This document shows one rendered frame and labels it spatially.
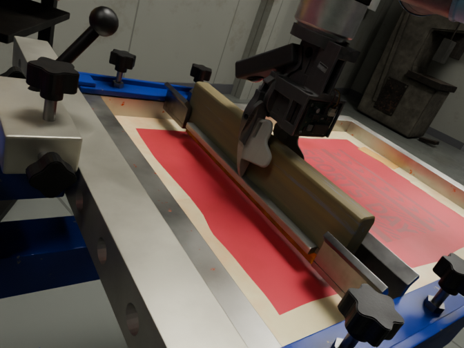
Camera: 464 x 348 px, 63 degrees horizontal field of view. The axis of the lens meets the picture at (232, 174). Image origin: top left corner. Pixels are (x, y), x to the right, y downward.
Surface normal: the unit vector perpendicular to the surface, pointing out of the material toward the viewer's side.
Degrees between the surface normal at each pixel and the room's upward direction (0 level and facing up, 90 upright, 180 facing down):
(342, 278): 90
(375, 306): 0
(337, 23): 90
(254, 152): 82
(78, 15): 90
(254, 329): 0
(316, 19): 90
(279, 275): 0
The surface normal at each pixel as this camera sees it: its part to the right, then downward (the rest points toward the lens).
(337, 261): -0.79, 0.03
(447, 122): -0.64, 0.16
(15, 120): 0.32, -0.84
